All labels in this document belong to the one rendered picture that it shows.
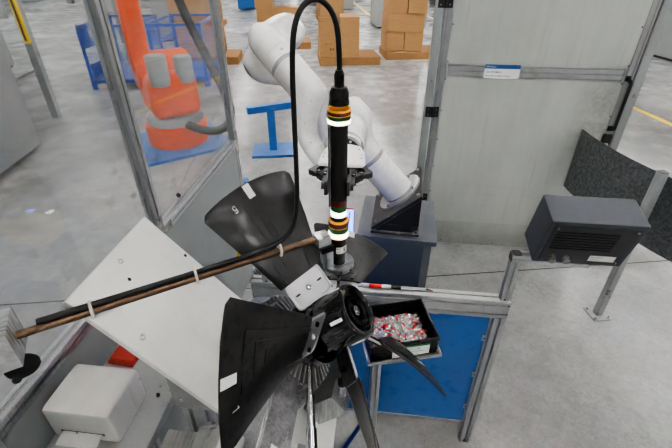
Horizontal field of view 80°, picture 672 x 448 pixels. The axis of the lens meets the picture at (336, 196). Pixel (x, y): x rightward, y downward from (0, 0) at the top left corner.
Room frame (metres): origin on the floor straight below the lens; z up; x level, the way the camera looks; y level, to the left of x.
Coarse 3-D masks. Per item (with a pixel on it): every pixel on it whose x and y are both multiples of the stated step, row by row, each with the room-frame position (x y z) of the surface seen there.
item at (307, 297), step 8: (312, 272) 0.67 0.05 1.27; (320, 272) 0.67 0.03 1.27; (296, 280) 0.65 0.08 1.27; (304, 280) 0.65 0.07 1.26; (312, 280) 0.66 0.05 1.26; (320, 280) 0.66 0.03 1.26; (328, 280) 0.66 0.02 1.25; (288, 288) 0.64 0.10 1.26; (296, 288) 0.64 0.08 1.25; (304, 288) 0.64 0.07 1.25; (312, 288) 0.65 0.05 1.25; (320, 288) 0.65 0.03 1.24; (328, 288) 0.65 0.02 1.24; (304, 296) 0.63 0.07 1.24; (312, 296) 0.64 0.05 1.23; (320, 296) 0.64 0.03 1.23; (296, 304) 0.62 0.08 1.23; (304, 304) 0.62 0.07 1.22
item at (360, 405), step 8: (352, 384) 0.51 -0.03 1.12; (360, 384) 0.47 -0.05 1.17; (352, 392) 0.50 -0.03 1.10; (360, 392) 0.47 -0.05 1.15; (352, 400) 0.50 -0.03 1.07; (360, 400) 0.47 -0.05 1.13; (360, 408) 0.47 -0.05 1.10; (368, 408) 0.43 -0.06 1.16; (360, 416) 0.47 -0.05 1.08; (368, 416) 0.42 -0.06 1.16; (360, 424) 0.47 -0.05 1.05; (368, 424) 0.42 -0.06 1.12; (368, 432) 0.43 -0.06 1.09; (368, 440) 0.43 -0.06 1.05; (376, 440) 0.38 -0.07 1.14
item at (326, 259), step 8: (320, 232) 0.70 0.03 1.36; (320, 240) 0.67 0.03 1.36; (328, 240) 0.68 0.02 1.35; (320, 248) 0.67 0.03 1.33; (328, 248) 0.67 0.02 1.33; (320, 256) 0.70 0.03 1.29; (328, 256) 0.68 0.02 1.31; (328, 264) 0.68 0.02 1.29; (344, 264) 0.69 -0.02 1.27; (352, 264) 0.69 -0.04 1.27; (336, 272) 0.67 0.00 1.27; (344, 272) 0.67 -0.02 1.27
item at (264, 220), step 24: (240, 192) 0.73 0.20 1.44; (264, 192) 0.75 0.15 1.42; (288, 192) 0.78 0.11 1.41; (216, 216) 0.68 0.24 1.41; (240, 216) 0.70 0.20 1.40; (264, 216) 0.71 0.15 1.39; (288, 216) 0.73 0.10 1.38; (240, 240) 0.66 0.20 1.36; (264, 240) 0.68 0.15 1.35; (288, 240) 0.69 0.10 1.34; (264, 264) 0.65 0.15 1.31; (288, 264) 0.66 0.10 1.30; (312, 264) 0.67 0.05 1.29
